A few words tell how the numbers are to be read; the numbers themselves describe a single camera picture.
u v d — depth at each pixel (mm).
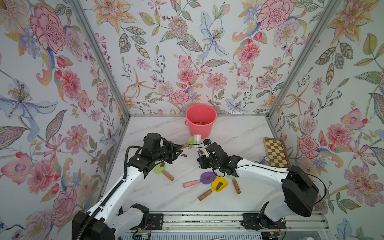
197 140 814
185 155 980
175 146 678
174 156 692
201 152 734
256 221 734
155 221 739
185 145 756
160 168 927
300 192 434
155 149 606
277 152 958
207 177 883
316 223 749
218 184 859
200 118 952
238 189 819
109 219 402
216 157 640
